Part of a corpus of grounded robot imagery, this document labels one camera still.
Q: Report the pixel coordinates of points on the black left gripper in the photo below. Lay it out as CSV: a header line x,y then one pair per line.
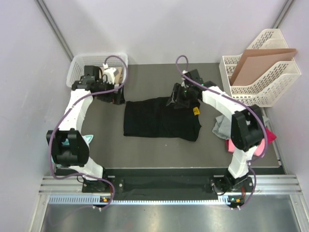
x,y
116,98

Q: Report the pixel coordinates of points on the grey t shirt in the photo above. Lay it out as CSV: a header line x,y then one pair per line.
x,y
222,127

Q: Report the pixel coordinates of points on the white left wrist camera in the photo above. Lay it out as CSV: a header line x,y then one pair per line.
x,y
110,74

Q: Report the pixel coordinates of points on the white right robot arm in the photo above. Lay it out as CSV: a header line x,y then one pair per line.
x,y
246,130

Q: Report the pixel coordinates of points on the beige folded t shirt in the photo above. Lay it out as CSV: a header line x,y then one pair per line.
x,y
119,77

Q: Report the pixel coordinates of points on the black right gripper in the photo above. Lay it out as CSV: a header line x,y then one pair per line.
x,y
175,97

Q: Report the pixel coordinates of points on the pink t shirt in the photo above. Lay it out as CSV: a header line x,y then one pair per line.
x,y
258,151

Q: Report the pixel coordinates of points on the teal cat ear headphones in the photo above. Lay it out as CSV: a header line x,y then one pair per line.
x,y
87,138

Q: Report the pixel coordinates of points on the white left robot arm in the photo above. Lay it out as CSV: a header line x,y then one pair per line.
x,y
67,146

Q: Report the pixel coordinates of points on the brown cardboard folder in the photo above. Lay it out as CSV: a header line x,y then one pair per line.
x,y
255,62

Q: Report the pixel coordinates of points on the white perforated plastic basket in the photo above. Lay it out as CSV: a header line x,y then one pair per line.
x,y
76,69

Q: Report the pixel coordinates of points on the white plastic file organizer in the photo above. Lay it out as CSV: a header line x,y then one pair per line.
x,y
268,88

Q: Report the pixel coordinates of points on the black t shirt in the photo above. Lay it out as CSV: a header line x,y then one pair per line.
x,y
152,118

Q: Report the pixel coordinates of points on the white slotted cable duct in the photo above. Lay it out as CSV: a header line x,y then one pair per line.
x,y
100,200

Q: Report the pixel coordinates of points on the red cloth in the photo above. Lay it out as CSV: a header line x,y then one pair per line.
x,y
271,137

